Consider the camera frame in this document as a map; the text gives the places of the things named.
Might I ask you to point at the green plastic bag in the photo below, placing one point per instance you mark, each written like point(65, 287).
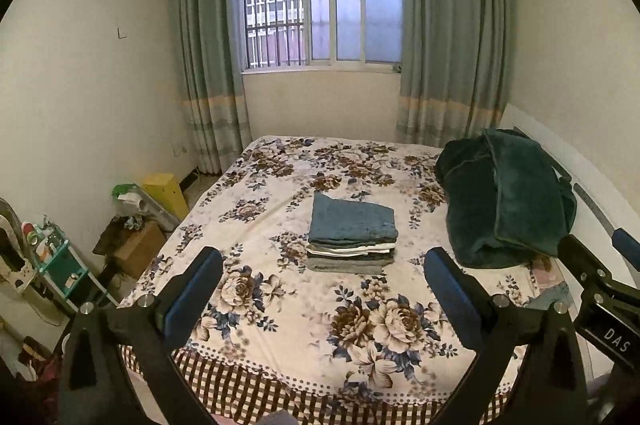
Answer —
point(125, 192)

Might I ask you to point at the dark green blanket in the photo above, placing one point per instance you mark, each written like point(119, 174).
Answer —
point(505, 200)

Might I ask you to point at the person's right forearm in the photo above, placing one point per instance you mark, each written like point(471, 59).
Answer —
point(612, 400)

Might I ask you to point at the wall outlet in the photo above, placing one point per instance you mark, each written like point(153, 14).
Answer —
point(179, 150)

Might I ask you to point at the faded blue jeans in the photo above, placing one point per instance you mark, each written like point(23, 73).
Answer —
point(552, 295)

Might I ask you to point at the clear plastic roll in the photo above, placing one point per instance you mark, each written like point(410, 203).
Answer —
point(160, 210)

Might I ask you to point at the red floor clutter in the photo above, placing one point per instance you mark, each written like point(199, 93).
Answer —
point(42, 362)

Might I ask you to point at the teal storage shelf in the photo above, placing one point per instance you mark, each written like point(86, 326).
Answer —
point(65, 270)

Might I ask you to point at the green striped curtain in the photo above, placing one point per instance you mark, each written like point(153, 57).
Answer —
point(207, 55)
point(450, 30)

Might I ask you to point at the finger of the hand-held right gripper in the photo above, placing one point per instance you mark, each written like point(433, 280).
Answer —
point(626, 242)
point(582, 267)

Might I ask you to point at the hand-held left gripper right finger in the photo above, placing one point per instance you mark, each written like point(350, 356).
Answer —
point(452, 295)

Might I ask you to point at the floral bed sheet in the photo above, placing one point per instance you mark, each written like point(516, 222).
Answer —
point(280, 305)

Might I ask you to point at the cardboard box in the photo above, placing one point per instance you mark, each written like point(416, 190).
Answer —
point(140, 247)

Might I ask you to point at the yellow box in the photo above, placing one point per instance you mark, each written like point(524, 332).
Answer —
point(165, 195)

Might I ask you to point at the standing fan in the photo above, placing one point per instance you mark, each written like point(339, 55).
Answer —
point(12, 245)

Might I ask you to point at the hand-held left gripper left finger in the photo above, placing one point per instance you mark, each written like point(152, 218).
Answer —
point(192, 295)

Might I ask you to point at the white headboard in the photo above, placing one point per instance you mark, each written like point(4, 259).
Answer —
point(600, 200)

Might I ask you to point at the blue jeans pants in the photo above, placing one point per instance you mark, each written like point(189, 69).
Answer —
point(350, 220)

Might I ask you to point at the grey folded pants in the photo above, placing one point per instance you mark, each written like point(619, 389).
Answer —
point(345, 267)

